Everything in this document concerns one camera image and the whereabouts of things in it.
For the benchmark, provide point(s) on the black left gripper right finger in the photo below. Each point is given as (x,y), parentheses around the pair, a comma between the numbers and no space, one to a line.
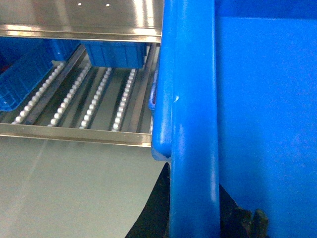
(237,222)

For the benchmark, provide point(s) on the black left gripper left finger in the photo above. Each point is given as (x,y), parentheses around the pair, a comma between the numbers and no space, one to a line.
(153,222)

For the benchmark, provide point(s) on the large blue plastic crate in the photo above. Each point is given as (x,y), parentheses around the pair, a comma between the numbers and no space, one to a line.
(236,106)

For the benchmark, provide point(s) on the stainless steel roller shelf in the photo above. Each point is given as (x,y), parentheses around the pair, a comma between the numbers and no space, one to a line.
(101,20)

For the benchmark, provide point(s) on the blue crate on shelf rear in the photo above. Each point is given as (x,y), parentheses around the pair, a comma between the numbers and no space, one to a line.
(116,54)

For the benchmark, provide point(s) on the blue crate on shelf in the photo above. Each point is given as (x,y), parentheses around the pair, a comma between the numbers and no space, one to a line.
(116,54)
(24,62)

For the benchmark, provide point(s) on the blue crate on shelf left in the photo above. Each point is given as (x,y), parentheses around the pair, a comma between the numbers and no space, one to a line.
(24,62)

